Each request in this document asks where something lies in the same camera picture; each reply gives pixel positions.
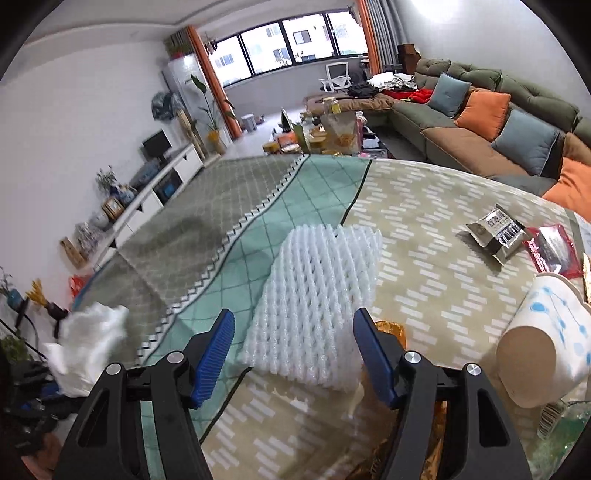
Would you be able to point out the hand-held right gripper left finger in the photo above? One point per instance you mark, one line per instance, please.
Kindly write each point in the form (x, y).
(214, 355)

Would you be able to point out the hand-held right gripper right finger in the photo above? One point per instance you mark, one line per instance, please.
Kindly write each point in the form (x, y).
(374, 360)

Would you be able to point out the white foam fruit net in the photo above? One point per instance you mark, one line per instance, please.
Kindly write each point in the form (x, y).
(314, 295)

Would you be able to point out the white tissue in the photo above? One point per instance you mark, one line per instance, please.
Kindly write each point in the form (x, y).
(87, 346)

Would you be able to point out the gold foil wrapper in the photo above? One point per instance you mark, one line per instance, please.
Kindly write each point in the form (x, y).
(392, 333)

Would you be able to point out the green potted plant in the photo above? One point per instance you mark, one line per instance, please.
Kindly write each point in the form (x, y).
(13, 348)

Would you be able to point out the black curved plant stand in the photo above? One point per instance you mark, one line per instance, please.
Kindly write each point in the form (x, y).
(32, 323)

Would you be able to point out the black vase with wheat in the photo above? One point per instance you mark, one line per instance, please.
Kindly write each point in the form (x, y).
(44, 300)

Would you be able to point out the blue vase with twigs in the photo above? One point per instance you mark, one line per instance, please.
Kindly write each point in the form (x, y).
(13, 295)

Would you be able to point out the patterned green tablecloth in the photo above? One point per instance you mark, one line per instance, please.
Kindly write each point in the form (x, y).
(415, 221)

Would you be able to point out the blue dotted paper cup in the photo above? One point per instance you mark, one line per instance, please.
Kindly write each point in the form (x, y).
(545, 341)

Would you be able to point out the white tv cabinet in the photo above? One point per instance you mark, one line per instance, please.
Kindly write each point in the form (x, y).
(152, 194)

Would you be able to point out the clear bag of items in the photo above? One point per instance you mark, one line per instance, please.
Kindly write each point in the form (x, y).
(87, 237)

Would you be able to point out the brown cardboard box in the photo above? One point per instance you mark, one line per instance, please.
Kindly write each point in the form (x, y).
(73, 253)

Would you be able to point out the white ceramic jar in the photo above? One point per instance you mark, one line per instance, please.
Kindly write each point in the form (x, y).
(99, 220)

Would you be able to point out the silver snack packet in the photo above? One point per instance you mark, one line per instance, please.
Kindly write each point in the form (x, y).
(498, 233)

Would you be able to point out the blue white porcelain jar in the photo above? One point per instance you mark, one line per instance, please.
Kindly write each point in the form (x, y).
(124, 196)

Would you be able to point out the blue patterned box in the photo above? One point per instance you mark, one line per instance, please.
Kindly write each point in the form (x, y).
(145, 174)

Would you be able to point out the vase with branches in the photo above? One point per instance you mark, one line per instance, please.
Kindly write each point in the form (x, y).
(108, 180)

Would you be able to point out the green snack wrapper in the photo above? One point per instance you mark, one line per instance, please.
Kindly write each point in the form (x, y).
(568, 429)

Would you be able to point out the red plastic packet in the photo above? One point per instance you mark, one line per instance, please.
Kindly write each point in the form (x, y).
(554, 251)

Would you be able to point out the black coffee table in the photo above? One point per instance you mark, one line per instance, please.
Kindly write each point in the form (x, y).
(376, 143)

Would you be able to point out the black monitor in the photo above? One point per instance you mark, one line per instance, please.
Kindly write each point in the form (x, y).
(157, 143)

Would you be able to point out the wooden rack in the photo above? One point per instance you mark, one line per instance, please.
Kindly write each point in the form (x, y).
(191, 131)

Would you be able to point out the tall plant in yellow pot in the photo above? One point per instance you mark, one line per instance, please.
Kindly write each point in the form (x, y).
(212, 120)

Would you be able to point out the small grey stool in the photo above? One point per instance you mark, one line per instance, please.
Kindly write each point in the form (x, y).
(251, 122)

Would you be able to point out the cluster of jars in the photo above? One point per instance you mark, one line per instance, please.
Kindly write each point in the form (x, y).
(323, 129)

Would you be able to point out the green and brown sofa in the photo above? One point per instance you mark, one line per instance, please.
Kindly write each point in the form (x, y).
(471, 143)

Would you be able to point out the cloth covered standing fan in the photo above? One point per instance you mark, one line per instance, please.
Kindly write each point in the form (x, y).
(167, 106)

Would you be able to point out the white standing air conditioner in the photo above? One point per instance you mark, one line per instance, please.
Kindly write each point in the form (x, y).
(187, 92)

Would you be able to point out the orange cushion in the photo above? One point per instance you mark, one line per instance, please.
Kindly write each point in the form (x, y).
(482, 115)
(572, 184)

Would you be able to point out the blue cushion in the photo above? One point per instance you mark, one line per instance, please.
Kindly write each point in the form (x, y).
(526, 143)
(449, 94)

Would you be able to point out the red clothes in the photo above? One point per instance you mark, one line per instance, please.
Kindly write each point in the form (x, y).
(421, 96)

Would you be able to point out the black bag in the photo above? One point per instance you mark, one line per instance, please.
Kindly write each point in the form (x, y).
(362, 90)

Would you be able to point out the orange curtain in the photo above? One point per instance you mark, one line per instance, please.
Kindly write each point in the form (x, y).
(212, 78)
(369, 34)

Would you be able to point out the white office chair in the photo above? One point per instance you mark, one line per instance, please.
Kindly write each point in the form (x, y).
(336, 76)

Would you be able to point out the dark wooden cabinet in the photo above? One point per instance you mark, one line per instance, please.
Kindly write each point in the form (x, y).
(408, 57)

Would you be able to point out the potted plant on air conditioner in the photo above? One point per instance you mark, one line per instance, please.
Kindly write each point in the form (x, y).
(178, 46)

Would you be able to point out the large window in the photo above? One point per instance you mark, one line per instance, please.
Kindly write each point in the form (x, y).
(286, 46)

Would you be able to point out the grey curtain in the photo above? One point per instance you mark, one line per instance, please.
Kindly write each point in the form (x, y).
(390, 32)

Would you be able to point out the gold picture frame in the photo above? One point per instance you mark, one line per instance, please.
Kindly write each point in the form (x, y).
(113, 208)

